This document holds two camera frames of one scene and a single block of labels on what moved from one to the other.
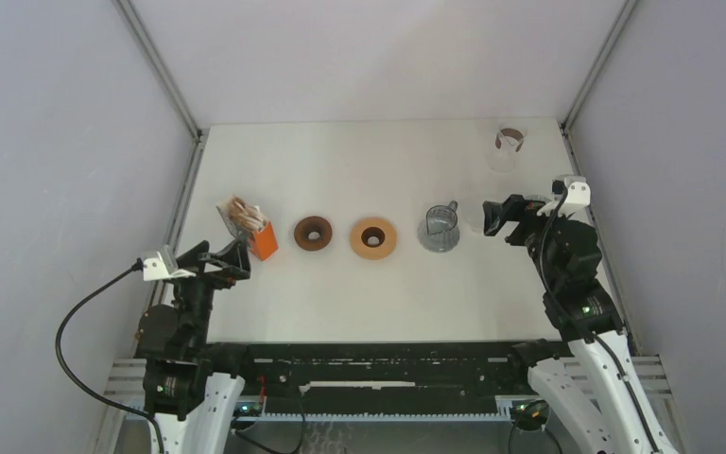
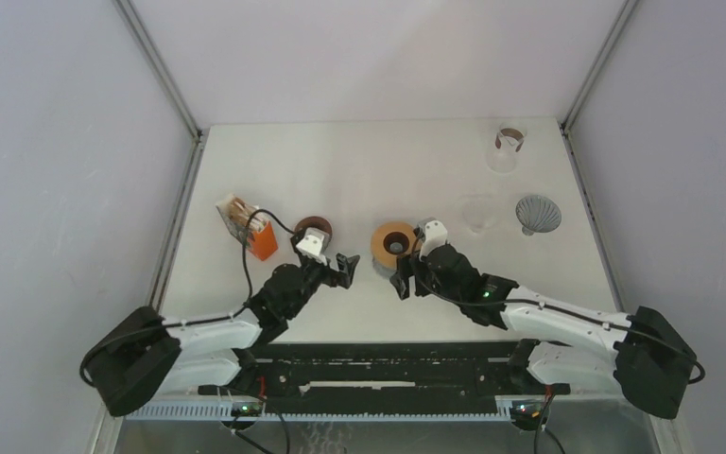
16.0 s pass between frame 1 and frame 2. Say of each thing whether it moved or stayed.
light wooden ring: moved
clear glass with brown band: stayed
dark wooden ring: stayed
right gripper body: moved
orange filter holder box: stayed
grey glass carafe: moved
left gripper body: moved
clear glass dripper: stayed
